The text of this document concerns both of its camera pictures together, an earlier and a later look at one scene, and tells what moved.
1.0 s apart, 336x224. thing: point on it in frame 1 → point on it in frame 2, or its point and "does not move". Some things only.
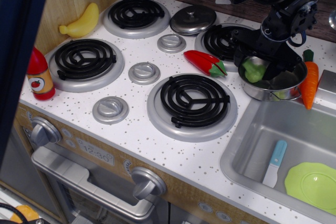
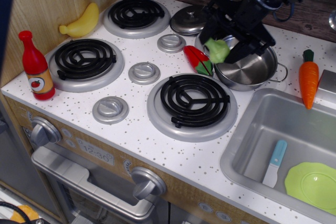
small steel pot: (284, 86) → (250, 74)
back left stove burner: (136, 18) does not move
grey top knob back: (171, 43) does not move
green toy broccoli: (254, 73) → (219, 50)
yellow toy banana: (84, 25) does not move
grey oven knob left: (42, 131) does not move
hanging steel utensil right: (332, 19) does not move
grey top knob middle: (144, 73) does not move
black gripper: (268, 40) → (244, 20)
